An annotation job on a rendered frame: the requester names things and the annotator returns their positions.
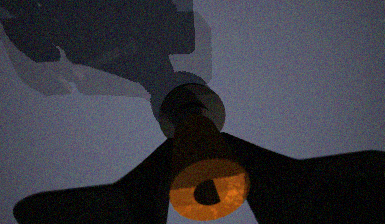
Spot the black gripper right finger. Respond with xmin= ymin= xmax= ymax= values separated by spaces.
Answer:
xmin=220 ymin=132 xmax=385 ymax=224

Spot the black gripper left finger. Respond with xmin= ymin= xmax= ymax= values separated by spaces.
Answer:
xmin=13 ymin=138 xmax=173 ymax=224

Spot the black stepped round pedestal with shaft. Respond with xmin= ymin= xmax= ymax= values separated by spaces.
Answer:
xmin=159 ymin=83 xmax=226 ymax=139

